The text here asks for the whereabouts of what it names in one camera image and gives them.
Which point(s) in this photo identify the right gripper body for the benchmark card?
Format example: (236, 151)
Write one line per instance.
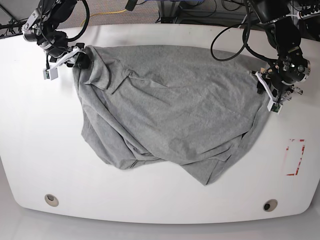
(43, 32)

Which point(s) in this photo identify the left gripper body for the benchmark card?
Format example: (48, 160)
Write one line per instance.
(289, 69)

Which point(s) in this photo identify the grey T-shirt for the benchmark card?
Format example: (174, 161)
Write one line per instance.
(164, 103)

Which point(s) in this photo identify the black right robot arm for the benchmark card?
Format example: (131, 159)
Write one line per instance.
(65, 9)

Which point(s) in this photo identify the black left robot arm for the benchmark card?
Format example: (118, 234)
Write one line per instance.
(281, 31)

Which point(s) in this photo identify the white power strip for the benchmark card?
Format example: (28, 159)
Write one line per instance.
(309, 11)

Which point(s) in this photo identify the red tape rectangle marking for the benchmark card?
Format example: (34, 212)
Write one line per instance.
(293, 156)

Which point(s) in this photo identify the right table grommet hole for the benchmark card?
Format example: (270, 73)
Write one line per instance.
(270, 205)

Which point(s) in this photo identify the table grommet hole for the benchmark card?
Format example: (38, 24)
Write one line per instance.
(51, 200)
(270, 205)

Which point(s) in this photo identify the left table grommet hole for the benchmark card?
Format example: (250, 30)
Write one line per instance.
(51, 200)

